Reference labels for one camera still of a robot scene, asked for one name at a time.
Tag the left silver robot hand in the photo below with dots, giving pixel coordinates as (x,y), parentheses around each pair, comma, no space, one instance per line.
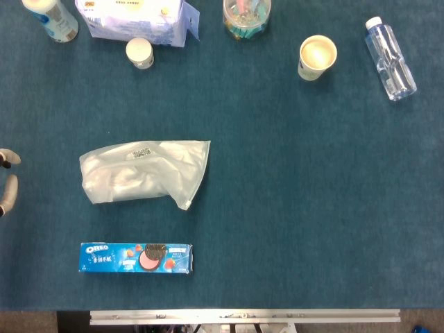
(9,189)

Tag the translucent white plastic bag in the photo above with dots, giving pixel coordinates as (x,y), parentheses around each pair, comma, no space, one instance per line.
(138,173)

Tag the blue Oreo cookie box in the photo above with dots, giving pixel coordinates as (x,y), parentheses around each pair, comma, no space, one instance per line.
(135,258)

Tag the white bottle with blue label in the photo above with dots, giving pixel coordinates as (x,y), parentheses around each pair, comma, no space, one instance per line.
(55,17)

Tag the small white round jar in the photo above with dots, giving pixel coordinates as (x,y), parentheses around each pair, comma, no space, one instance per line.
(139,52)

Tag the clear jar of binder clips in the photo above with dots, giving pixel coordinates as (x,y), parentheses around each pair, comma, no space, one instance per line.
(246,17)

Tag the paper cup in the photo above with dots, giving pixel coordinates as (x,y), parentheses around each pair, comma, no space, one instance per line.
(316,57)

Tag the clear plastic water bottle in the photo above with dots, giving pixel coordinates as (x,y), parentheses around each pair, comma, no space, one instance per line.
(390,59)

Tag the blue object at floor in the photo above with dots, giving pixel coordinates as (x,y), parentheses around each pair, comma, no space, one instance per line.
(421,329)

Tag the aluminium frame rail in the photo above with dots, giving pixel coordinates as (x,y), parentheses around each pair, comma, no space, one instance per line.
(243,316)

